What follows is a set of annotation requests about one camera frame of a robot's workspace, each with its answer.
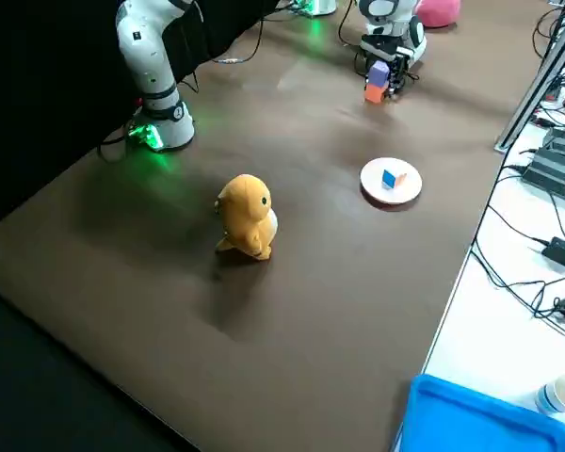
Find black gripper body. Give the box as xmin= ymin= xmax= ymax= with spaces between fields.
xmin=386 ymin=45 xmax=415 ymax=76

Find purple foam block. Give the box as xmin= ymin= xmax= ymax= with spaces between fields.
xmin=367 ymin=59 xmax=392 ymax=89

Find orange foam block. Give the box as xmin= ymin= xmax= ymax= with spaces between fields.
xmin=363 ymin=83 xmax=388 ymax=105

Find pink plush toy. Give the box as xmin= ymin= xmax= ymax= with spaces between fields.
xmin=412 ymin=0 xmax=463 ymax=29

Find small colourful puzzle cube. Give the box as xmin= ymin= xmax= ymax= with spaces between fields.
xmin=380 ymin=169 xmax=409 ymax=190

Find white round plate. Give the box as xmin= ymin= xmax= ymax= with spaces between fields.
xmin=359 ymin=156 xmax=425 ymax=206

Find black power supply box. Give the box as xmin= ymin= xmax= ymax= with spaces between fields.
xmin=519 ymin=125 xmax=565 ymax=204

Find orange plush toy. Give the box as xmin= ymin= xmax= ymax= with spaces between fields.
xmin=213 ymin=173 xmax=281 ymax=262

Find blue plastic tray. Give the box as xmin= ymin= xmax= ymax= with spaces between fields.
xmin=398 ymin=373 xmax=565 ymax=452

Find paper cup blue stripes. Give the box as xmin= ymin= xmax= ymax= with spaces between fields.
xmin=533 ymin=374 xmax=565 ymax=418

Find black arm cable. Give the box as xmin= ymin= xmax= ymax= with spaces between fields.
xmin=336 ymin=4 xmax=373 ymax=76
xmin=183 ymin=8 xmax=266 ymax=95

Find aluminium frame post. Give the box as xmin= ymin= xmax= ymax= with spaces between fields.
xmin=492 ymin=8 xmax=565 ymax=153

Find black desk cable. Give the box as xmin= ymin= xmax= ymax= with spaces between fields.
xmin=470 ymin=244 xmax=565 ymax=331

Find black base cable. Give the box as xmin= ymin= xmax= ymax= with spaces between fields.
xmin=97 ymin=105 xmax=145 ymax=164

